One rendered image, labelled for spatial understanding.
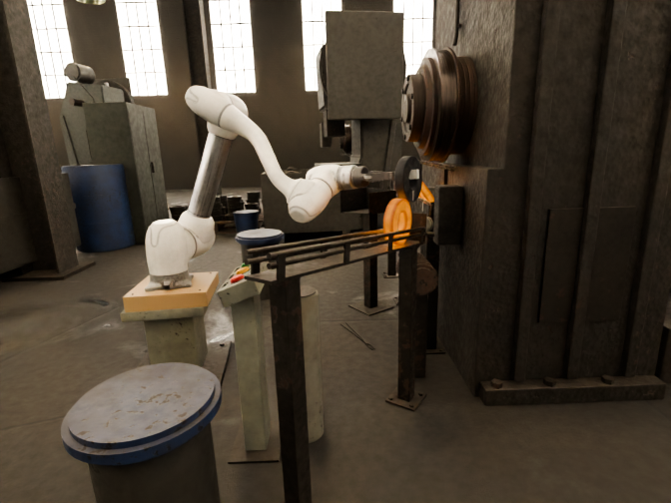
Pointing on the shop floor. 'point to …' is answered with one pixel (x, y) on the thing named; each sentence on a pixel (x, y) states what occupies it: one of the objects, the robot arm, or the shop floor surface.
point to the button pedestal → (251, 372)
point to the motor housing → (426, 274)
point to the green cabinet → (130, 157)
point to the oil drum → (101, 207)
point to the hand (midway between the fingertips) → (407, 174)
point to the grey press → (363, 88)
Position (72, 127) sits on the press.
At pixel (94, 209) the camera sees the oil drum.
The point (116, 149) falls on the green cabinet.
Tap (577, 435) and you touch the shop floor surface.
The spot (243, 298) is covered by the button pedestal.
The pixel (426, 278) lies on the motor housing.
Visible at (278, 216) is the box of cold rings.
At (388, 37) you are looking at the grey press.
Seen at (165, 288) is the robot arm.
